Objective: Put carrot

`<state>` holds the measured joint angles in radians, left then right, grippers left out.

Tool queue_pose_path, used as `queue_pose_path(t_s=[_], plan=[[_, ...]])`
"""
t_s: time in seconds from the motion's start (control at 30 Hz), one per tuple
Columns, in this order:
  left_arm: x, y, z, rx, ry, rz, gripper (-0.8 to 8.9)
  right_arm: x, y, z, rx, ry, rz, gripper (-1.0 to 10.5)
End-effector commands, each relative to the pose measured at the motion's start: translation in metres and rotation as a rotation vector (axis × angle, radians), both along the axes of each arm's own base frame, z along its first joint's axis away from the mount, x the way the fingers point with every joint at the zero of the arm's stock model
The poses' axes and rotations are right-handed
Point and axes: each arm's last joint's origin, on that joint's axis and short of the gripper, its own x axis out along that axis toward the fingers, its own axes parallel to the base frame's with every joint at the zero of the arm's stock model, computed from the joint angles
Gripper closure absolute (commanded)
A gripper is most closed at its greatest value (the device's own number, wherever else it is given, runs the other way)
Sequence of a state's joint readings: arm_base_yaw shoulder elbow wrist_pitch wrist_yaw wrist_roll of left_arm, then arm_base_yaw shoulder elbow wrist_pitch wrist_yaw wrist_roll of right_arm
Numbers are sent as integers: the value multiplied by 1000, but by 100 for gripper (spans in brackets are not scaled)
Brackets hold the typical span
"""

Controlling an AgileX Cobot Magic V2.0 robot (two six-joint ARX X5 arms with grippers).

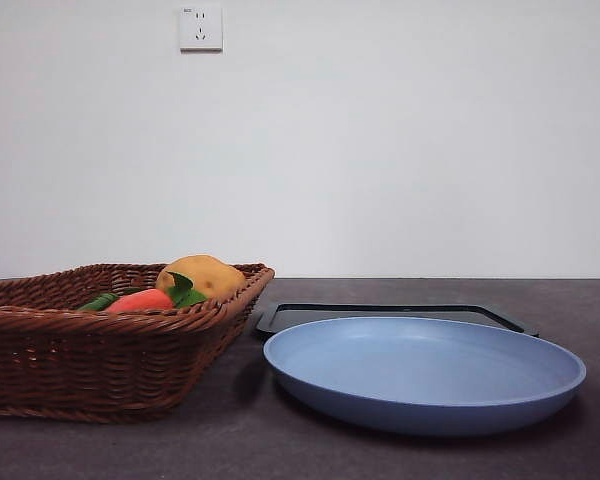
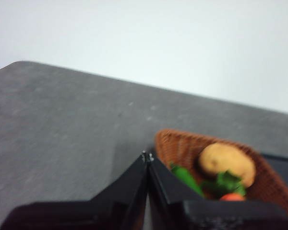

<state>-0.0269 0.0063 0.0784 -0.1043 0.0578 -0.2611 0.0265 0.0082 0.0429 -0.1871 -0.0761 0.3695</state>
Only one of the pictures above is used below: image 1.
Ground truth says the blue round plate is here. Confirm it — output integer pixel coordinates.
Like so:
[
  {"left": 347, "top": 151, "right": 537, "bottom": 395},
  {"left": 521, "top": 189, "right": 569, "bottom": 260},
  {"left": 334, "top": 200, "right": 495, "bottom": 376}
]
[{"left": 262, "top": 316, "right": 588, "bottom": 437}]

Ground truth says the yellow-brown potato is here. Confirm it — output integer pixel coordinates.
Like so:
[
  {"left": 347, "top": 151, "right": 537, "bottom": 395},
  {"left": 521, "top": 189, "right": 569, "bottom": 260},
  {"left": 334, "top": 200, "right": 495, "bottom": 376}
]
[{"left": 155, "top": 254, "right": 248, "bottom": 301}]

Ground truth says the white wall power socket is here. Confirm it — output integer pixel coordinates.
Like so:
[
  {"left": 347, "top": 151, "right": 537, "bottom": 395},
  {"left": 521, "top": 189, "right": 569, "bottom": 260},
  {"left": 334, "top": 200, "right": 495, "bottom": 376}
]
[{"left": 179, "top": 4, "right": 224, "bottom": 53}]

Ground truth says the black rectangular tray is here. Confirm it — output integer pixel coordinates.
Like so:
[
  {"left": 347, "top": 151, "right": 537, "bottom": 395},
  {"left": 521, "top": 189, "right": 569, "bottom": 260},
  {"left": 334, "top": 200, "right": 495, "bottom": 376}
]
[{"left": 255, "top": 302, "right": 540, "bottom": 337}]

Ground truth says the brown woven wicker basket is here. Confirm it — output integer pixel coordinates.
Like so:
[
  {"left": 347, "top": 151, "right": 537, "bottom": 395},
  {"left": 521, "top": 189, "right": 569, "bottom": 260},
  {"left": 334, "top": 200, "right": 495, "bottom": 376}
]
[{"left": 0, "top": 263, "right": 276, "bottom": 425}]

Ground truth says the orange carrot with green leaves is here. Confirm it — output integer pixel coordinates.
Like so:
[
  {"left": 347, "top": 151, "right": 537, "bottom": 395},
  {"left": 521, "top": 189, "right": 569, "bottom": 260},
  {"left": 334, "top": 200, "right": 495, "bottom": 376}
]
[{"left": 104, "top": 272, "right": 210, "bottom": 315}]

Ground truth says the green chili pepper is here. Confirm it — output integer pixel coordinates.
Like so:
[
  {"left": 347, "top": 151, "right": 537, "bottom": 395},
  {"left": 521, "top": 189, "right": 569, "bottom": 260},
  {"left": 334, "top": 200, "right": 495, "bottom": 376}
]
[{"left": 77, "top": 292, "right": 122, "bottom": 313}]

